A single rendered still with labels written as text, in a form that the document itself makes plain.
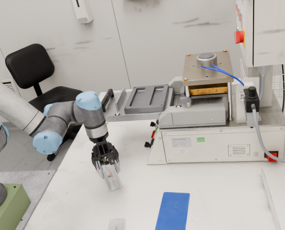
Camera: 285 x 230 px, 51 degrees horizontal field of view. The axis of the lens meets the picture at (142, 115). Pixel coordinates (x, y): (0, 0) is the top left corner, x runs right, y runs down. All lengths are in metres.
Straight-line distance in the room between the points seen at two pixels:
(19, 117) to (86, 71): 2.10
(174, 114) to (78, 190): 0.49
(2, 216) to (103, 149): 0.42
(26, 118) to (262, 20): 0.75
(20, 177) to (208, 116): 0.88
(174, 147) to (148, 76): 1.71
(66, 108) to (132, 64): 1.86
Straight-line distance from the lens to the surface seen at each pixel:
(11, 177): 1.51
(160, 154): 1.23
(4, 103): 0.90
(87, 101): 0.96
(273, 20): 1.00
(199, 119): 1.12
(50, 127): 0.91
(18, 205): 1.25
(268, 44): 1.02
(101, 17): 2.74
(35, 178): 1.43
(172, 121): 1.13
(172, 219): 1.06
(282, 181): 1.12
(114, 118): 1.24
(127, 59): 2.80
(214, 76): 1.09
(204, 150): 1.20
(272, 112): 1.21
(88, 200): 1.21
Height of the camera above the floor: 1.56
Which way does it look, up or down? 30 degrees down
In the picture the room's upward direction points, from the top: 12 degrees counter-clockwise
